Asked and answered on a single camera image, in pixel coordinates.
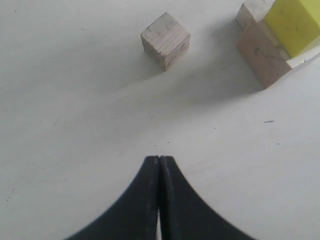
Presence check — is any yellow cube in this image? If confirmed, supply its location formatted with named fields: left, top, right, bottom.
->
left=264, top=0, right=320, bottom=58

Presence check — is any small light wooden cube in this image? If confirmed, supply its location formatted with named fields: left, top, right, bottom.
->
left=235, top=0, right=275, bottom=30

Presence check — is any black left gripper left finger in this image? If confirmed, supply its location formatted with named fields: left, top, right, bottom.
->
left=69, top=156, right=160, bottom=240

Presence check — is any medium plywood cube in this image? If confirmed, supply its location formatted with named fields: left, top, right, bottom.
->
left=140, top=12, right=191, bottom=71

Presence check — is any large pale wooden cube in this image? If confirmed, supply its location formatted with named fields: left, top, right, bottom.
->
left=236, top=18, right=320, bottom=88

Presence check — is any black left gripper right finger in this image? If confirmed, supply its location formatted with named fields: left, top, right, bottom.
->
left=158, top=156, right=253, bottom=240

